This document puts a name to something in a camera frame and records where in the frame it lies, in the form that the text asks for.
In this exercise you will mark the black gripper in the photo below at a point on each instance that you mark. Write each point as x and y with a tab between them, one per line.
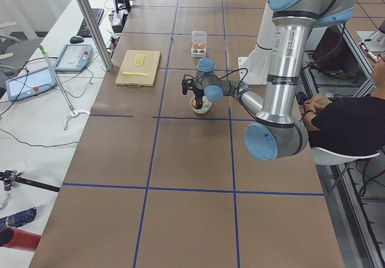
197	92

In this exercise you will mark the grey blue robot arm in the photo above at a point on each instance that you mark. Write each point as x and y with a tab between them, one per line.
275	132

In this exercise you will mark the clear plastic egg carton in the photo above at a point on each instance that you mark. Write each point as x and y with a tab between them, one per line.
198	37

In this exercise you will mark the white ceramic bowl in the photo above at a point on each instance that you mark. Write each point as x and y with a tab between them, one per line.
206	105

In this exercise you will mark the bamboo cutting board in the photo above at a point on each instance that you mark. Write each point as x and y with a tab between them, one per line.
150	66

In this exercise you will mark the yellow plastic knife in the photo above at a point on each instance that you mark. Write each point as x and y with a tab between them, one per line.
134	74

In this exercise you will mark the reacher grabber stick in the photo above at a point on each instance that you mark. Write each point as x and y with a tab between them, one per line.
73	112

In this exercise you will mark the teach pendant far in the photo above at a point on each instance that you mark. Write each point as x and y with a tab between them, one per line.
73	58

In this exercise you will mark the teach pendant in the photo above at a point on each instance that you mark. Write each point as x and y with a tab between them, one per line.
73	58
30	84

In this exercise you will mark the white chair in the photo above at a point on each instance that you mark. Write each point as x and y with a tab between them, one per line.
328	158

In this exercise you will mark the black computer mouse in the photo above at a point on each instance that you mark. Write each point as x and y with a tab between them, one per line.
76	39

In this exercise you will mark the teach pendant near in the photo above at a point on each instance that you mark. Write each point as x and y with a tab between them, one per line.
30	84

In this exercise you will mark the seated person black shirt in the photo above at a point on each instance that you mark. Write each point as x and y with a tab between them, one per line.
351	126

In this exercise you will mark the black tripod rod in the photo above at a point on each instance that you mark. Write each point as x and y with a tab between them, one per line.
11	177

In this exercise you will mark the red cylinder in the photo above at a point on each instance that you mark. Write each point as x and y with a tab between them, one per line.
19	239

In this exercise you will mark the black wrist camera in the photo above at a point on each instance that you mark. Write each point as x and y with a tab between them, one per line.
187	85

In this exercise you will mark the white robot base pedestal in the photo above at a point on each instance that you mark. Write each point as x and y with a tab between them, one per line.
254	68

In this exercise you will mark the aluminium frame post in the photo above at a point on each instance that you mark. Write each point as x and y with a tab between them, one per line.
95	33

